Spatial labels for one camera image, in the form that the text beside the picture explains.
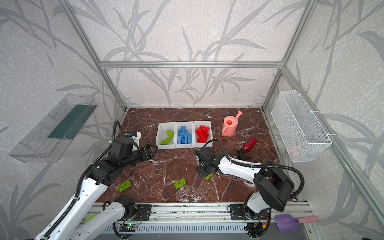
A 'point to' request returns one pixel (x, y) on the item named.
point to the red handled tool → (250, 143)
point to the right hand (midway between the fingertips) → (203, 164)
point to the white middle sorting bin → (190, 127)
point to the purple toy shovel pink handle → (286, 223)
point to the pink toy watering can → (230, 124)
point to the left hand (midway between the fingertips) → (156, 144)
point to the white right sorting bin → (197, 124)
